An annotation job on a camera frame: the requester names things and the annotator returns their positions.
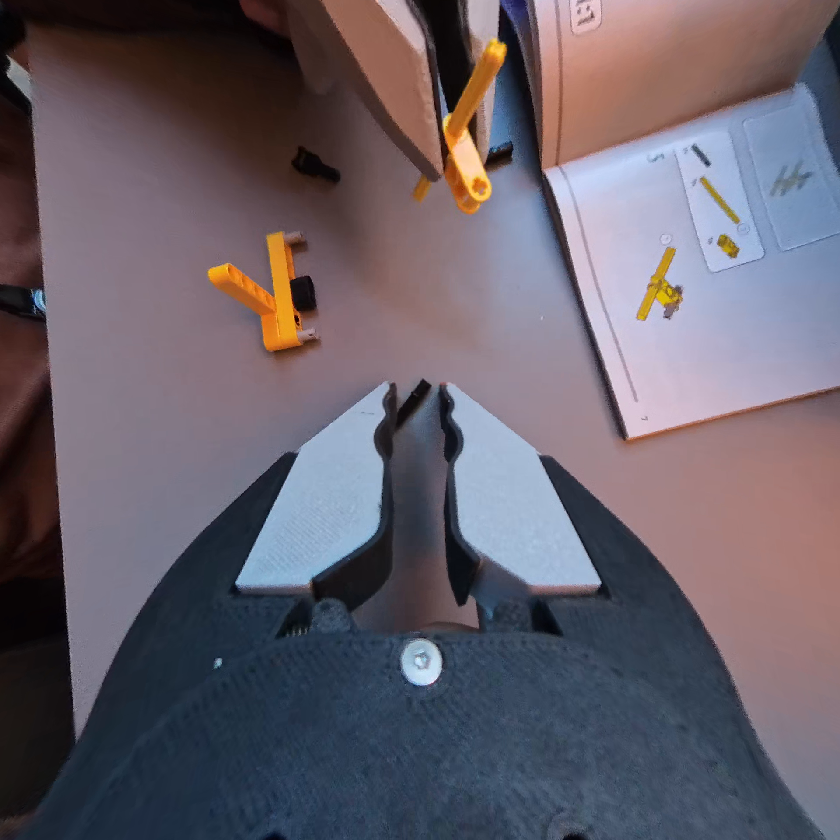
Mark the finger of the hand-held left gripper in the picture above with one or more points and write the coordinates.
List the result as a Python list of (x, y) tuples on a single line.
[(487, 23), (375, 65)]

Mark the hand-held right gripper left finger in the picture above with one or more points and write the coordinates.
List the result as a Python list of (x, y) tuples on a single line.
[(316, 518)]

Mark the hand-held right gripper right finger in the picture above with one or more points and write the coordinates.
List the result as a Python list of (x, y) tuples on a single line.
[(518, 518)]

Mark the yellow lego axle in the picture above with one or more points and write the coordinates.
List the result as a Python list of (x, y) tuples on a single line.
[(476, 85)]

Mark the yellow lego connector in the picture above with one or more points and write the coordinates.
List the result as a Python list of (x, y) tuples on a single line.
[(470, 177)]

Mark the thin black lego axle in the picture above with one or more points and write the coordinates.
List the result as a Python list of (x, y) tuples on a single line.
[(412, 401)]

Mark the person's left forearm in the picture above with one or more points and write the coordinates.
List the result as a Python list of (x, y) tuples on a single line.
[(131, 8)]

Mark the black lego connector pin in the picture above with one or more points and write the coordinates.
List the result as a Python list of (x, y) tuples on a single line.
[(316, 163)]

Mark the lego instruction booklet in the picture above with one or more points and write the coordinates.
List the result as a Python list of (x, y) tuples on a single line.
[(656, 367)]

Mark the yellow lego beam assembly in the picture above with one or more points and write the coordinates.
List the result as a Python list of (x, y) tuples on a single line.
[(282, 308)]

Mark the person's left hand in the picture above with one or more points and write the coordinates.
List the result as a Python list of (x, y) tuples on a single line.
[(266, 13)]

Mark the person's brown clothing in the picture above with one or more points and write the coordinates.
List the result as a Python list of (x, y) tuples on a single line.
[(26, 394)]

